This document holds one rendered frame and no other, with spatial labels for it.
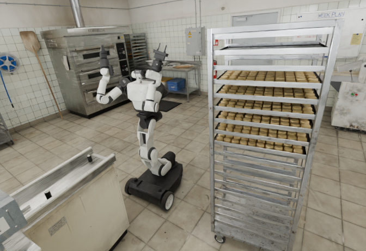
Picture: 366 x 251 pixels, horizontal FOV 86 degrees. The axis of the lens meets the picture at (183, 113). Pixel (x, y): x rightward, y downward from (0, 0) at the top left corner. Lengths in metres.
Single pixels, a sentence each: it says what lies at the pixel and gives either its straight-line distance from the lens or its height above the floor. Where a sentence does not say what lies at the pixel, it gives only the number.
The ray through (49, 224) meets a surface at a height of 0.77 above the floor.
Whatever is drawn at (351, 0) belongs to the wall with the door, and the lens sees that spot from 4.96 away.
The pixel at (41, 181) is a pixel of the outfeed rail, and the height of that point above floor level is 0.87.
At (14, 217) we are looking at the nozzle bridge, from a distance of 1.26.
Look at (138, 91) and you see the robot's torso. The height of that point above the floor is 1.33.
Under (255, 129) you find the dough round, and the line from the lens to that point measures 1.47.
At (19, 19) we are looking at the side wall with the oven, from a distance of 5.71.
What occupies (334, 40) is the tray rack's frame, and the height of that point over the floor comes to 1.73.
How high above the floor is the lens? 1.82
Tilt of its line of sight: 23 degrees down
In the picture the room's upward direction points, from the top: 4 degrees counter-clockwise
